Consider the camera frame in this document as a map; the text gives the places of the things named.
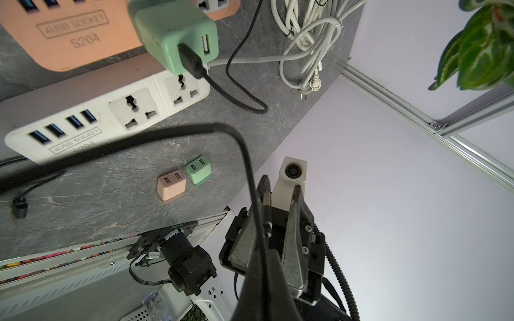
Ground white power strip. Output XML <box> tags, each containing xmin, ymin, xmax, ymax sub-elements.
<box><xmin>4</xmin><ymin>70</ymin><xmax>210</xmax><ymax>165</ymax></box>

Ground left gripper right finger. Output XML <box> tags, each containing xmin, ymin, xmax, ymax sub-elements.
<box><xmin>267</xmin><ymin>250</ymin><xmax>302</xmax><ymax>321</ymax></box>

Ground black USB cable spare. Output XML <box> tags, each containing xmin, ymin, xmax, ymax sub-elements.
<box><xmin>1</xmin><ymin>123</ymin><xmax>272</xmax><ymax>320</ymax></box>

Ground orange power strip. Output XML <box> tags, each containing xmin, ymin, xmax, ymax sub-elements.
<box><xmin>1</xmin><ymin>1</ymin><xmax>241</xmax><ymax>72</ymax></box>

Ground white coiled power cords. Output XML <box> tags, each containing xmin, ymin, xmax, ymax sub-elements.
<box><xmin>207</xmin><ymin>0</ymin><xmax>367</xmax><ymax>100</ymax></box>

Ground green USB charger cube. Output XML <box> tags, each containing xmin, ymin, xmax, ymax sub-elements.
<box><xmin>128</xmin><ymin>1</ymin><xmax>219</xmax><ymax>76</ymax></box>

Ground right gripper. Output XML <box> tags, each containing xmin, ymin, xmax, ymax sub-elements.
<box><xmin>219</xmin><ymin>175</ymin><xmax>326</xmax><ymax>306</ymax></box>

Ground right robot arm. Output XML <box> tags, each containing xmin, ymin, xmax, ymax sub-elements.
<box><xmin>128</xmin><ymin>176</ymin><xmax>360</xmax><ymax>320</ymax></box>

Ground pink charger cube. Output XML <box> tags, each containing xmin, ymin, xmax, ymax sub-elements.
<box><xmin>157</xmin><ymin>170</ymin><xmax>186</xmax><ymax>204</ymax></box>

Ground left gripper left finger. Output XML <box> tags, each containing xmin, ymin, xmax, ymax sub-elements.
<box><xmin>232</xmin><ymin>251</ymin><xmax>269</xmax><ymax>320</ymax></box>

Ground potted green plant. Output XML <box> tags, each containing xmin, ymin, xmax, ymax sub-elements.
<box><xmin>428</xmin><ymin>1</ymin><xmax>513</xmax><ymax>91</ymax></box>

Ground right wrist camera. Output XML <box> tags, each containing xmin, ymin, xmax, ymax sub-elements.
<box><xmin>271</xmin><ymin>156</ymin><xmax>307</xmax><ymax>211</ymax></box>

